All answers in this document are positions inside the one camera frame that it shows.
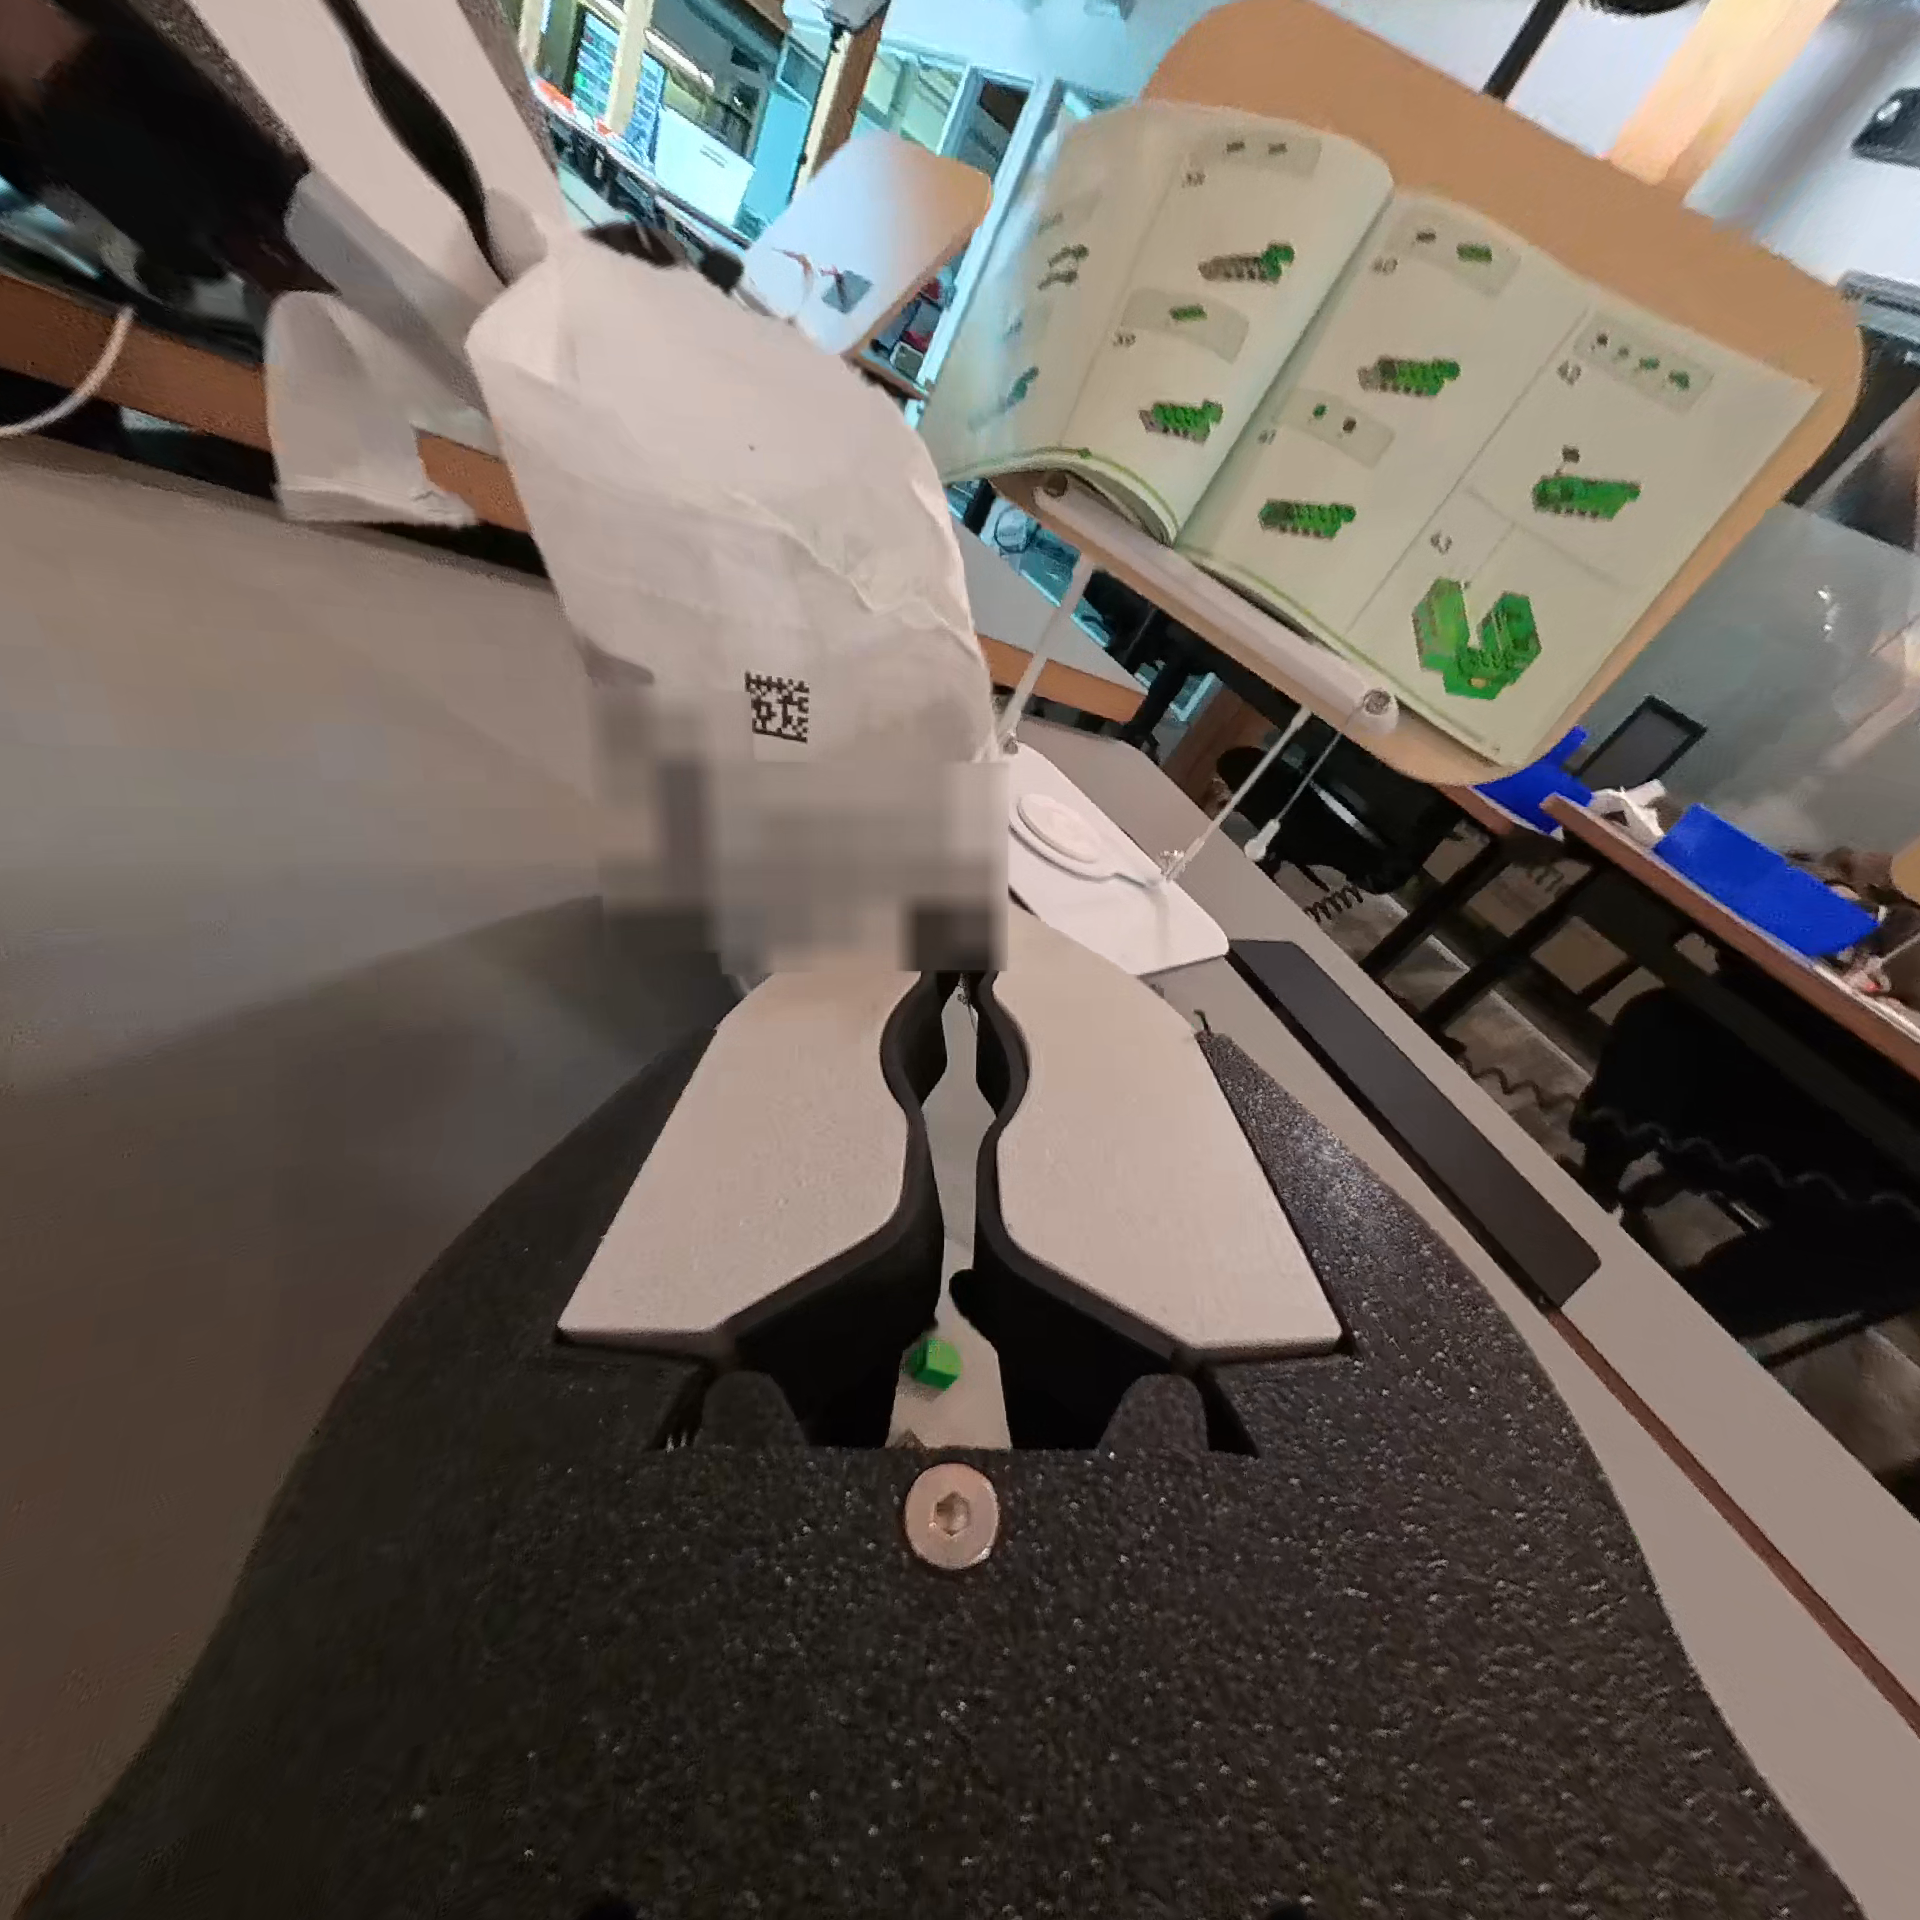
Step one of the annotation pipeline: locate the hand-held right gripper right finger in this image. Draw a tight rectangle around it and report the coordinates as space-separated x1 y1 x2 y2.
949 968 1346 1449

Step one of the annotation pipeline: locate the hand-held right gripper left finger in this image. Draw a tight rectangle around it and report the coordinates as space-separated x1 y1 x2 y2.
558 968 950 1446

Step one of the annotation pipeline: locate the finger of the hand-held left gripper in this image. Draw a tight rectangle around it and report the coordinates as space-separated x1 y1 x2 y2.
194 0 506 291
360 0 576 275

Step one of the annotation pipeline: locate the white paper bag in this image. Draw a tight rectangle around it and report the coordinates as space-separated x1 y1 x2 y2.
270 225 1022 977

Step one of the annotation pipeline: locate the grey desk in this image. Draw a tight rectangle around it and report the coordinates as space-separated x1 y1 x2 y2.
0 435 1920 1920

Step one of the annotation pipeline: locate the blue plastic bin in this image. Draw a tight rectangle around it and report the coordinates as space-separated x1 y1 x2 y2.
1657 802 1877 962
1477 727 1593 827

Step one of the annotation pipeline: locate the black office chair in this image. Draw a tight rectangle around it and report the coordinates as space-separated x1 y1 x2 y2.
1576 991 1920 1337

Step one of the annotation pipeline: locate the wooden table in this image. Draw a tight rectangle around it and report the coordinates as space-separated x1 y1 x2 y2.
1545 796 1920 1082

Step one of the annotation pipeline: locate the instruction booklet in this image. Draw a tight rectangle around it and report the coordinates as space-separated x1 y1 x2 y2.
914 104 1825 769

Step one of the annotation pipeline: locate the white cable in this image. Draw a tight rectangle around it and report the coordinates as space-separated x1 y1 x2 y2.
0 307 138 442

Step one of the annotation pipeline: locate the black desk cable panel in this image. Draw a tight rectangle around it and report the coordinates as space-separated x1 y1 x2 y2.
1230 937 1604 1307

